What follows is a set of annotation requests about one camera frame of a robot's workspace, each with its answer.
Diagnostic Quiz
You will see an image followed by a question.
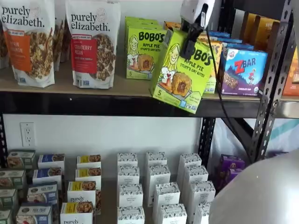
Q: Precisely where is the black cable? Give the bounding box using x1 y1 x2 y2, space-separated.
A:
205 28 254 165

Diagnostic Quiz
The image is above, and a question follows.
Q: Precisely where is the white wall outlet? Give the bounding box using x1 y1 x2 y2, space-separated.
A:
20 122 36 147

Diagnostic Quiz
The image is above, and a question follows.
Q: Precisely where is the yellow white granola box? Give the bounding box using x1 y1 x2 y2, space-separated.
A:
76 154 101 169
75 167 102 185
60 202 94 224
67 181 102 215

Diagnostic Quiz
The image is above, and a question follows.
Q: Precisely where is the purple snack box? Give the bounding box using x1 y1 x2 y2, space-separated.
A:
221 154 245 173
216 168 243 190

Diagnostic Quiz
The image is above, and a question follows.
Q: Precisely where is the black metal shelf frame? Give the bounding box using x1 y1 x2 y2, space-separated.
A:
278 100 299 118
0 0 295 168

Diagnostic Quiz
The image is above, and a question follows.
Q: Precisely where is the white granola pouch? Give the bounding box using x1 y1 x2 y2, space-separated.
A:
0 23 10 70
54 18 66 72

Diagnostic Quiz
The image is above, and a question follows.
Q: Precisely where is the blue oatmeal box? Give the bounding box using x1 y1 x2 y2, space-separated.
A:
38 153 65 173
27 182 58 205
16 204 53 224
32 167 63 187

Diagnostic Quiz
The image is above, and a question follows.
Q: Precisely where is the white floral print carton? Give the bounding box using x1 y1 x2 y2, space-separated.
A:
193 201 213 224
146 152 168 167
153 182 181 210
117 206 145 224
147 164 171 207
117 166 140 185
159 203 188 224
119 183 144 208
179 153 202 185
183 166 209 199
188 181 216 210
116 153 138 168

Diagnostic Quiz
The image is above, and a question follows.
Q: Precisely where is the orange cereal box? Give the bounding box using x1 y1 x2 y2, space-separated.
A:
282 56 299 96
240 13 260 42
256 17 281 51

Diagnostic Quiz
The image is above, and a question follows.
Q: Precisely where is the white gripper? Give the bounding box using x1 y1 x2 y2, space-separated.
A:
179 0 216 60

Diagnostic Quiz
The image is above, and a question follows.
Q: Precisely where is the orange label granola pouch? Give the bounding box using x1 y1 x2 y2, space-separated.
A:
0 0 56 89

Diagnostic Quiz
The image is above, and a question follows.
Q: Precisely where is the blue ZBar box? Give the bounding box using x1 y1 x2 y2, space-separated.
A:
221 42 255 51
207 30 231 39
219 48 269 97
216 37 243 45

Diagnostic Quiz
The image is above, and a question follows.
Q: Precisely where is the green Bobo's apple pie box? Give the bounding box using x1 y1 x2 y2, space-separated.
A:
126 23 168 81
149 29 213 115
125 16 159 21
125 20 162 26

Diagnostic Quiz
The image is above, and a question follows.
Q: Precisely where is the red label granola pouch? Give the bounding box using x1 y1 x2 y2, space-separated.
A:
65 0 121 90

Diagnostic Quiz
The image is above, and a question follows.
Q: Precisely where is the green oatmeal box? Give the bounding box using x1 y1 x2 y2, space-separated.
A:
0 188 19 210
0 209 13 224
7 150 36 169
0 169 27 189

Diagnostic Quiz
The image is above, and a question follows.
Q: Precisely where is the white patterned cartons group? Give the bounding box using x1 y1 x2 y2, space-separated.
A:
0 149 220 224

